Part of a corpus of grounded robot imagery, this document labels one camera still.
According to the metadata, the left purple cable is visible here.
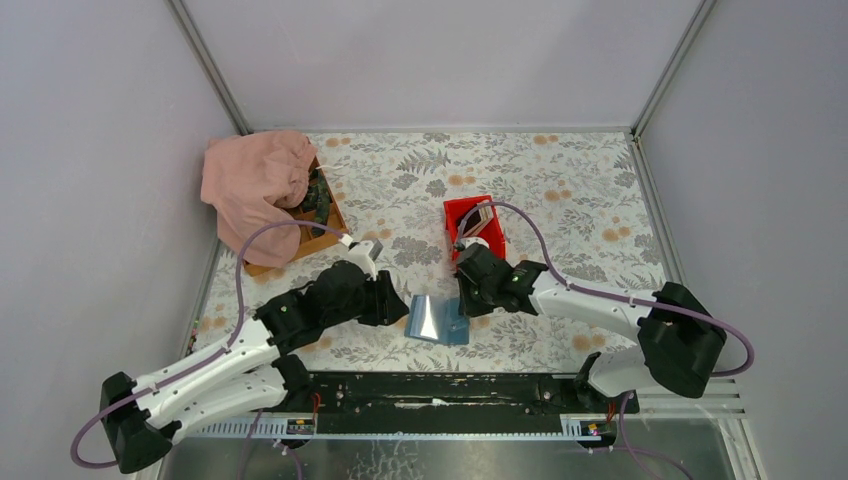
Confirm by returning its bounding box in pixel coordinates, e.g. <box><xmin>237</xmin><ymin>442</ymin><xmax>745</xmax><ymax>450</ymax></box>
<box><xmin>70</xmin><ymin>220</ymin><xmax>352</xmax><ymax>480</ymax></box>

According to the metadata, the pink cloth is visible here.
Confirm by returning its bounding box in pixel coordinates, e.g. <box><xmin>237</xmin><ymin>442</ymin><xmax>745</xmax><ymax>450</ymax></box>
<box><xmin>200</xmin><ymin>130</ymin><xmax>317</xmax><ymax>253</ymax></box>

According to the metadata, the purple cable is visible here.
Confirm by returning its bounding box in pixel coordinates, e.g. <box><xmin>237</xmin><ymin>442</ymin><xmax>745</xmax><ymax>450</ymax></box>
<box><xmin>70</xmin><ymin>220</ymin><xmax>352</xmax><ymax>480</ymax></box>
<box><xmin>454</xmin><ymin>201</ymin><xmax>756</xmax><ymax>480</ymax></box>

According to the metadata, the dark green patterned item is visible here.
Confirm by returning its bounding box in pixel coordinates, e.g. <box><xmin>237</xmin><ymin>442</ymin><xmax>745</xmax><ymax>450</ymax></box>
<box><xmin>300</xmin><ymin>169</ymin><xmax>331</xmax><ymax>226</ymax></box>

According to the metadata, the floral patterned table mat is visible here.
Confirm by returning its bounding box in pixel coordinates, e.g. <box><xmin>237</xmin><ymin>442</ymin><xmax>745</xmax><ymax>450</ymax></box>
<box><xmin>188</xmin><ymin>130</ymin><xmax>690</xmax><ymax>374</ymax></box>

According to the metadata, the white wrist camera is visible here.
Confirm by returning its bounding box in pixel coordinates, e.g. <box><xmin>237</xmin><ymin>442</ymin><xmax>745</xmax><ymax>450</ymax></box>
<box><xmin>454</xmin><ymin>236</ymin><xmax>490</xmax><ymax>251</ymax></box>
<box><xmin>339</xmin><ymin>234</ymin><xmax>383</xmax><ymax>280</ymax></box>

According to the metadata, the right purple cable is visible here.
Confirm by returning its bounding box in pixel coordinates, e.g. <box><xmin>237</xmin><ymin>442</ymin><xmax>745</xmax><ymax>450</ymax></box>
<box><xmin>454</xmin><ymin>201</ymin><xmax>756</xmax><ymax>480</ymax></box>

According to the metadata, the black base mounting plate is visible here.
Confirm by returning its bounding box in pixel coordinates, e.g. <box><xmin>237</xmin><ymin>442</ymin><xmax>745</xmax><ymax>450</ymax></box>
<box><xmin>270</xmin><ymin>372</ymin><xmax>639</xmax><ymax>433</ymax></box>

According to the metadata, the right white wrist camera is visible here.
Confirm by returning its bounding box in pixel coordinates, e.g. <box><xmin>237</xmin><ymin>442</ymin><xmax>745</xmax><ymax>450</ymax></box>
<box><xmin>454</xmin><ymin>236</ymin><xmax>490</xmax><ymax>251</ymax></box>

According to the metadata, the red plastic bin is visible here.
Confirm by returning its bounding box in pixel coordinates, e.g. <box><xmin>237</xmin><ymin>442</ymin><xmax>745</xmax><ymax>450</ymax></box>
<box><xmin>443</xmin><ymin>195</ymin><xmax>506</xmax><ymax>260</ymax></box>

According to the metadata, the blue card holder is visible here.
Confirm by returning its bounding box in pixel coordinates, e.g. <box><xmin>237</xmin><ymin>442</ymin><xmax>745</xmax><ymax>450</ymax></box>
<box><xmin>404</xmin><ymin>295</ymin><xmax>470</xmax><ymax>346</ymax></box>

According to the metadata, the wooden organizer tray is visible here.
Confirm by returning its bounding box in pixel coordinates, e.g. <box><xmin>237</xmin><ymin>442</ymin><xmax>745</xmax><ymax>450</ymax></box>
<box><xmin>286</xmin><ymin>158</ymin><xmax>349</xmax><ymax>261</ymax></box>

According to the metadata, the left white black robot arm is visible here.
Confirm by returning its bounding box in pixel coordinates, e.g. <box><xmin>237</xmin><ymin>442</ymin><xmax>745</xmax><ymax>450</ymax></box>
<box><xmin>101</xmin><ymin>261</ymin><xmax>409</xmax><ymax>474</ymax></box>

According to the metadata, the white slotted cable duct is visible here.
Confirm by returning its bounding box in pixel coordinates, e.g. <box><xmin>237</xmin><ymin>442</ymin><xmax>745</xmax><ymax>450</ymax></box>
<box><xmin>170</xmin><ymin>415</ymin><xmax>614</xmax><ymax>441</ymax></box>

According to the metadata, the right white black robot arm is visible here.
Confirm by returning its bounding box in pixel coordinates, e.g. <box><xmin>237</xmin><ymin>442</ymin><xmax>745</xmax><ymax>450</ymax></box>
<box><xmin>456</xmin><ymin>244</ymin><xmax>727</xmax><ymax>405</ymax></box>

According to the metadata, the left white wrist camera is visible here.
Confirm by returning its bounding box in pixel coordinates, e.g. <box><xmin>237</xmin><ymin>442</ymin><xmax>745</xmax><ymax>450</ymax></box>
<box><xmin>339</xmin><ymin>234</ymin><xmax>383</xmax><ymax>280</ymax></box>

